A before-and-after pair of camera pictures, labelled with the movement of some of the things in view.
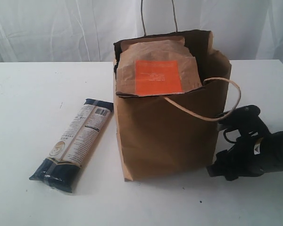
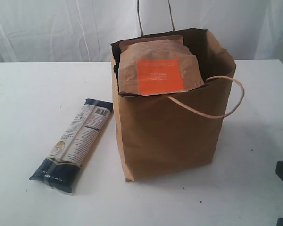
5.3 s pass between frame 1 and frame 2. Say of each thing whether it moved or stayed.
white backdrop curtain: stayed
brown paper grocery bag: moved
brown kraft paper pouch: stayed
